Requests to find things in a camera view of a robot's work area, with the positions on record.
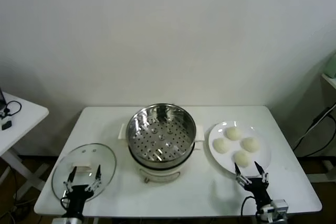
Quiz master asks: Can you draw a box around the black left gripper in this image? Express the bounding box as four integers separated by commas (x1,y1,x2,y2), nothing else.
62,165,102,219

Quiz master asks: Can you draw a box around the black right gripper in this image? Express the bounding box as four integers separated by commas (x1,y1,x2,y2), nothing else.
234,161,272,209

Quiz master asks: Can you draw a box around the white steamed baozi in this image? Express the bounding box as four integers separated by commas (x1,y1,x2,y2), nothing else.
234,150,251,168
213,138,231,154
241,137,260,153
226,126,243,141

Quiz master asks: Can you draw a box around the stainless steel steamer basket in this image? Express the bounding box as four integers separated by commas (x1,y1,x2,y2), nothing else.
118,103,205,164

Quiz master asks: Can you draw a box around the round glass pot lid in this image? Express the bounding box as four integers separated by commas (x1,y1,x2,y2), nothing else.
51,142,118,204

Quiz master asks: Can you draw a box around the white round plate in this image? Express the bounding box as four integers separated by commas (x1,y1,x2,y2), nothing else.
208,121,272,177

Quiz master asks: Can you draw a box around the white furniture foot bar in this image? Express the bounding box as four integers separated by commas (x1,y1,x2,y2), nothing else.
307,173,336,183

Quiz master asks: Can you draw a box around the white electric cooker pot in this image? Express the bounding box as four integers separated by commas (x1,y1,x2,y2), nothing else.
128,140,203,184

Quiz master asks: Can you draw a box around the white power strip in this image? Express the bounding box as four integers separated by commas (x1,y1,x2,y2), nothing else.
323,159,335,172

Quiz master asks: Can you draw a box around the small white folding table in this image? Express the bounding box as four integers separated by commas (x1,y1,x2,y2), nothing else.
0,91,50,201

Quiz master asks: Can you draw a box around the white shelf board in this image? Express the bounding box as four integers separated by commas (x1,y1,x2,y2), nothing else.
321,73,336,91

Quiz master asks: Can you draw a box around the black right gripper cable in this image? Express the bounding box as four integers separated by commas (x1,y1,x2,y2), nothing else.
240,196,254,224

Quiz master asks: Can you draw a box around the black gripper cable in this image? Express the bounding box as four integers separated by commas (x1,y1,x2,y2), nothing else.
59,196,69,213
240,196,254,224

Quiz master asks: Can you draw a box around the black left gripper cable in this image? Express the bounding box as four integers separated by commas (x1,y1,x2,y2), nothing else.
59,196,69,213

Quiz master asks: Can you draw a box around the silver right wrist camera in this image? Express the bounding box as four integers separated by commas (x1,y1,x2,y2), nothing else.
259,199,289,218

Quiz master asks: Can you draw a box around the black wall power cable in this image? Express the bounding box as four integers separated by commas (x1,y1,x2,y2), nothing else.
292,104,336,158

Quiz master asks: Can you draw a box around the black looped cable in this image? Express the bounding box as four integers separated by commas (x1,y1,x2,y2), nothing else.
4,100,23,116

